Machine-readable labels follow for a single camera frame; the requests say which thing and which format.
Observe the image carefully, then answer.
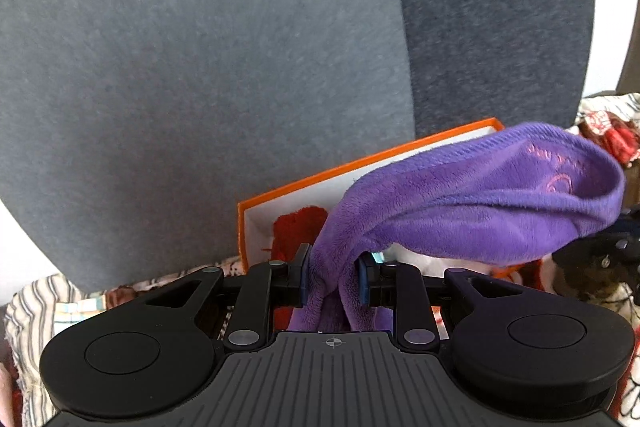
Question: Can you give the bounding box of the light grey headboard panel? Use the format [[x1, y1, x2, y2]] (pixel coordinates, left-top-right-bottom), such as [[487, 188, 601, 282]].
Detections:
[[0, 0, 417, 303]]

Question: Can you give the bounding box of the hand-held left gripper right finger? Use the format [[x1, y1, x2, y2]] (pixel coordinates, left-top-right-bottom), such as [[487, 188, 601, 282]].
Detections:
[[356, 252, 533, 354]]

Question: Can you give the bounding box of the purple plush cloth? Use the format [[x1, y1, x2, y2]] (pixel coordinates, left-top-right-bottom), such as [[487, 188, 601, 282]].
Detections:
[[290, 122, 627, 333]]

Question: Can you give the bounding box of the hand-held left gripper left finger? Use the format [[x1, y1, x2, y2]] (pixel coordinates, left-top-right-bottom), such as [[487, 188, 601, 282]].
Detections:
[[142, 243, 314, 354]]

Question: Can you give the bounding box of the orange cardboard box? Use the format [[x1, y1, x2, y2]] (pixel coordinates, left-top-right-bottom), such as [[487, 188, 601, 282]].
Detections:
[[237, 118, 506, 275]]

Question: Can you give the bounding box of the striped checked cloth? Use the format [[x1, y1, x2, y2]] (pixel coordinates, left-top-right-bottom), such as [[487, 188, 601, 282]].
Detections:
[[5, 274, 108, 427]]

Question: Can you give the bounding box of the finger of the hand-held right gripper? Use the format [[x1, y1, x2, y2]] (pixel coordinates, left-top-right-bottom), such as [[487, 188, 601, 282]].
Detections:
[[600, 206, 640, 258]]

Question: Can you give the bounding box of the dark grey headboard panel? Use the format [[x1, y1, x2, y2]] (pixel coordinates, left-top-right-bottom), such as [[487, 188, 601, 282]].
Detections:
[[382, 0, 599, 142]]

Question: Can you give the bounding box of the olive pouch with red stripe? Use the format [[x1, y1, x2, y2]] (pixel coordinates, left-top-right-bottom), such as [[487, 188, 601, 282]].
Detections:
[[552, 252, 633, 305]]

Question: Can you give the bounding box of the red fuzzy cloth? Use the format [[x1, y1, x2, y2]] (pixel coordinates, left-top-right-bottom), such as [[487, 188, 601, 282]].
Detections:
[[272, 206, 328, 323]]

